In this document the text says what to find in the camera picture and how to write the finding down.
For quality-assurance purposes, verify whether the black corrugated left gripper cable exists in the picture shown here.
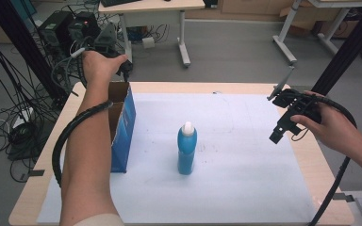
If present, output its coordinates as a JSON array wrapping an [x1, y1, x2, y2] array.
[[51, 99, 114, 188]]

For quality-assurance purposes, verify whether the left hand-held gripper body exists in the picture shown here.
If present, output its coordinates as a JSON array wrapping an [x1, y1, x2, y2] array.
[[82, 22, 121, 60]]

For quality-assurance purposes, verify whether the black aluminium frame post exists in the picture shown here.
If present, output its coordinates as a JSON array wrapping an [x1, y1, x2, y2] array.
[[0, 0, 71, 106], [310, 0, 362, 97]]

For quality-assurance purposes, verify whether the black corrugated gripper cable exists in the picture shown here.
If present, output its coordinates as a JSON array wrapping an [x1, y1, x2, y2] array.
[[51, 99, 114, 188], [290, 89, 358, 226]]

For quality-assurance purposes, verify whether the person's left hand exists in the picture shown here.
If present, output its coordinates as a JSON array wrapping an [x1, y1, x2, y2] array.
[[81, 50, 129, 89]]

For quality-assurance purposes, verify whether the black device with red light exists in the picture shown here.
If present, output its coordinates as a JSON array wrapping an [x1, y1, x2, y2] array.
[[67, 11, 102, 42]]

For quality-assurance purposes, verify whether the white desk with wooden top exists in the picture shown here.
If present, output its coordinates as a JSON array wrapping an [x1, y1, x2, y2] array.
[[97, 0, 206, 68]]

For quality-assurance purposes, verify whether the person's right hand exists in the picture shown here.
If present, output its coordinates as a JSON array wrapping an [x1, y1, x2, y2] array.
[[289, 90, 361, 158]]

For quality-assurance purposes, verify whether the black computer tower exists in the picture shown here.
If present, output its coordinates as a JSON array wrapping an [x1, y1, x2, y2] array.
[[37, 10, 75, 49]]

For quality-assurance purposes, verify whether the blue bottle with white cap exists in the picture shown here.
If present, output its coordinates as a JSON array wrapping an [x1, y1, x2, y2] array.
[[177, 121, 198, 176]]

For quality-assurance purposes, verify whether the white power strip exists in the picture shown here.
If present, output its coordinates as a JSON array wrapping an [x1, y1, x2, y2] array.
[[11, 106, 35, 130]]

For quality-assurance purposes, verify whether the white power adapter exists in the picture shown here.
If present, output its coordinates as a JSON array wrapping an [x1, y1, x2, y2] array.
[[141, 36, 156, 49]]

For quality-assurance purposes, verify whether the white paper mat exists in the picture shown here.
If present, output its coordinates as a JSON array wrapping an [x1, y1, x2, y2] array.
[[37, 92, 319, 224]]

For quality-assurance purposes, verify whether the grey metal table bracket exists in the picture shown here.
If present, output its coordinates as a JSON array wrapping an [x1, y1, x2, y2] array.
[[332, 192, 355, 202]]

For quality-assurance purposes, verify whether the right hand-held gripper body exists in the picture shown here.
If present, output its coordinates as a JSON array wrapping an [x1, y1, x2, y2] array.
[[266, 65, 324, 127]]

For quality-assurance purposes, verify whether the bundle of black floor cables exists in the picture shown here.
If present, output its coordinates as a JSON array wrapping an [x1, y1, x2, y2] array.
[[0, 18, 60, 183]]

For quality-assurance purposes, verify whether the brown cardboard box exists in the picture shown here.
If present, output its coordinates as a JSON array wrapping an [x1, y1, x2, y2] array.
[[279, 5, 317, 36]]

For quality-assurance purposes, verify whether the black keyboard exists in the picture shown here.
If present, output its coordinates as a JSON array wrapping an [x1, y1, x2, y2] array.
[[100, 0, 143, 8]]

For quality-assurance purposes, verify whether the white height-adjustable desk frame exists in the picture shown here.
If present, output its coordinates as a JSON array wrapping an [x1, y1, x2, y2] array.
[[271, 0, 362, 66]]

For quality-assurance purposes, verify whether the beige sleeve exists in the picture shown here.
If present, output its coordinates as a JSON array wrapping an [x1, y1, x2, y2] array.
[[74, 213, 125, 226]]

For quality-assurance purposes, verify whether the blue cardboard box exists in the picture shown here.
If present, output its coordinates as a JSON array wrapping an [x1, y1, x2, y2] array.
[[107, 81, 137, 174]]

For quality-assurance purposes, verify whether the black corrugated right gripper cable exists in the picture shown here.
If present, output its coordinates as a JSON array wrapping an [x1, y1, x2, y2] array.
[[290, 89, 358, 226]]

